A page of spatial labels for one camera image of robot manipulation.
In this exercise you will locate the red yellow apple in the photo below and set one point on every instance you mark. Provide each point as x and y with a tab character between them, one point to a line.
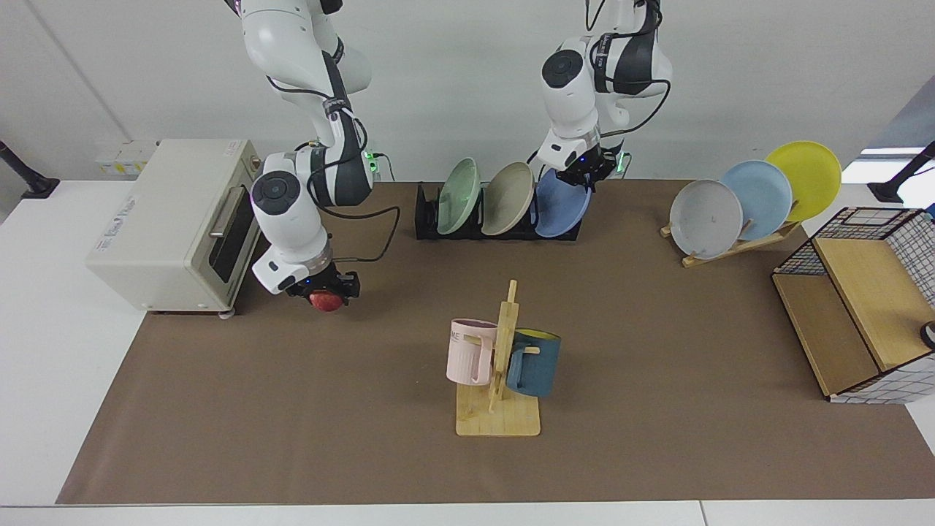
326	302

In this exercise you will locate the beige plate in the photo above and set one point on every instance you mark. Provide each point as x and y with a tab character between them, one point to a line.
508	199

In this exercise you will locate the black dish rack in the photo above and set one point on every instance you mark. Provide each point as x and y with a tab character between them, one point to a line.
425	219

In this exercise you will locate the grey plate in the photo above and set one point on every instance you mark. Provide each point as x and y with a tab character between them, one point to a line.
705	219

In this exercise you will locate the pale green plate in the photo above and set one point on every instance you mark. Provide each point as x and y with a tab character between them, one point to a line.
459	197

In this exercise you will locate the light blue plate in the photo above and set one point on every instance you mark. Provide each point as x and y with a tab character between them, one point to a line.
763	193

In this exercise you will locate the wooden plate rack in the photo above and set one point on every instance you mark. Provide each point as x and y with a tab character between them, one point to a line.
760	239

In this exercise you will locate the yellow plate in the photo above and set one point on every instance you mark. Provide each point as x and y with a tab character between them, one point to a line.
811	175

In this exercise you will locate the brown table cloth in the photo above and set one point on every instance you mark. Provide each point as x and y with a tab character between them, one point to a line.
292	409

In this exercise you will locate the pink cup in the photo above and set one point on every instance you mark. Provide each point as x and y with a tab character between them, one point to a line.
467	354

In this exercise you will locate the pale toaster oven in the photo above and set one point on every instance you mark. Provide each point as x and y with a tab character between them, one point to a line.
153	226

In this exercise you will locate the dark teal cup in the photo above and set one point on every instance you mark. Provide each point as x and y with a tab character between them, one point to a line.
540	365

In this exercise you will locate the wooden cup stand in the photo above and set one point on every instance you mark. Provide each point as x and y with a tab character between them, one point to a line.
504	420

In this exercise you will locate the small black round object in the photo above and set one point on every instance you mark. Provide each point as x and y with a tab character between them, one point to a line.
929	334

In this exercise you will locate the white wall socket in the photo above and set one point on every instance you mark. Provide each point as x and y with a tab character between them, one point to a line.
124	162

